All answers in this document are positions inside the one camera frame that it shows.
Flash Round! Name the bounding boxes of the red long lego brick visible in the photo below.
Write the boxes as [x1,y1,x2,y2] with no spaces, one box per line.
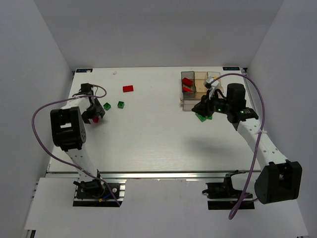
[182,77,194,87]

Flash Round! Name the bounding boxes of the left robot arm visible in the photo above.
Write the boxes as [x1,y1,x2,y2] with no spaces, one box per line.
[50,83,106,182]

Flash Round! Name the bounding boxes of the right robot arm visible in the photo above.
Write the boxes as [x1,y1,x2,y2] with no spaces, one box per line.
[192,82,302,204]

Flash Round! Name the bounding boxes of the green flat lego plate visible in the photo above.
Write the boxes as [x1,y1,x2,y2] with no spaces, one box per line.
[195,113,207,122]

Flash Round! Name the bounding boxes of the green small lego cube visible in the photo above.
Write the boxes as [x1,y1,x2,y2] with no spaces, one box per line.
[103,103,111,111]

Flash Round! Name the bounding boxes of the long clear tray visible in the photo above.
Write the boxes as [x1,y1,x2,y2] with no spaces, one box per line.
[180,99,201,111]

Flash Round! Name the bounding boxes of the amber container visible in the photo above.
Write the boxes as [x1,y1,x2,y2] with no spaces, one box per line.
[194,71,208,100]

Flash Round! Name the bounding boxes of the smoky grey container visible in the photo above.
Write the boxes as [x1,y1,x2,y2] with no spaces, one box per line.
[181,71,195,99]

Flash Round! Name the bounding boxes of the clear container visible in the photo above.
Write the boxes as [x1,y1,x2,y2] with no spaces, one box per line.
[206,71,220,84]

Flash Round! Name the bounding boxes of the left corner label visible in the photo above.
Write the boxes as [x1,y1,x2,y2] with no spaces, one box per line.
[75,68,93,73]

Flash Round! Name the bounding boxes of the corner label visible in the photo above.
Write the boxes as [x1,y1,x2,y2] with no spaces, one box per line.
[222,66,240,71]
[75,68,93,73]

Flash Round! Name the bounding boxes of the right corner label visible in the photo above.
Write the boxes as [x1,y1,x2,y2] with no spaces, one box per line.
[222,66,240,71]

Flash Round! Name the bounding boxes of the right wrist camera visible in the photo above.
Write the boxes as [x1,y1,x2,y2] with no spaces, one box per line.
[204,76,219,90]

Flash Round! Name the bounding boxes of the aluminium table rail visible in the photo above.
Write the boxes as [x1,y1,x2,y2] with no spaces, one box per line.
[46,170,262,179]

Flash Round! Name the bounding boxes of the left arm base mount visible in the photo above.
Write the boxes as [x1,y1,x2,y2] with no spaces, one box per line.
[73,179,122,207]

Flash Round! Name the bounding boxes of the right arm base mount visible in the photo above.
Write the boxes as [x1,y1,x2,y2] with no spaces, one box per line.
[202,170,246,210]

